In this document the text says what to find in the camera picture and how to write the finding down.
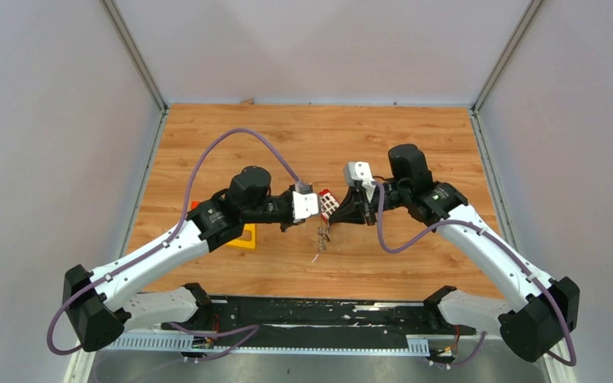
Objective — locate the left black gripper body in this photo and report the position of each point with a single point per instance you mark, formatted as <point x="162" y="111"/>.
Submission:
<point x="277" y="210"/>

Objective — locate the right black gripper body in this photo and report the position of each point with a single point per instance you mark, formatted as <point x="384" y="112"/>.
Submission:
<point x="372" y="207"/>

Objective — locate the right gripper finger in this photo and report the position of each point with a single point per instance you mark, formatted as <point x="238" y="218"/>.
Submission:
<point x="351" y="203"/>
<point x="350" y="215"/>

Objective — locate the grey metal keyring disc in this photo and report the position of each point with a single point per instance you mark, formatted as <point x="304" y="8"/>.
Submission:
<point x="323" y="234"/>

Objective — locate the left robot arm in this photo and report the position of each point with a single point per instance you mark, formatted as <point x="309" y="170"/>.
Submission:
<point x="105" y="302"/>

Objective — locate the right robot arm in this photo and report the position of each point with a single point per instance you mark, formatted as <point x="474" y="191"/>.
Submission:
<point x="537" y="313"/>

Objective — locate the red window toy block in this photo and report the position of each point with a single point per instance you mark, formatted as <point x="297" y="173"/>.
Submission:
<point x="328" y="204"/>

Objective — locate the yellow triangular toy block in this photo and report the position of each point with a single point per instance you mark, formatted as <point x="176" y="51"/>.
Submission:
<point x="248" y="239"/>

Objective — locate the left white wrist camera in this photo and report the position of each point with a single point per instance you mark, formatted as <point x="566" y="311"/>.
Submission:
<point x="305" y="206"/>

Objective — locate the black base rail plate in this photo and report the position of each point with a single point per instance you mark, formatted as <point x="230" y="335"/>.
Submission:
<point x="311" y="323"/>

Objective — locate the white slotted cable duct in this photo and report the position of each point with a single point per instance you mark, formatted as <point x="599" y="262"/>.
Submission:
<point x="416" y="347"/>

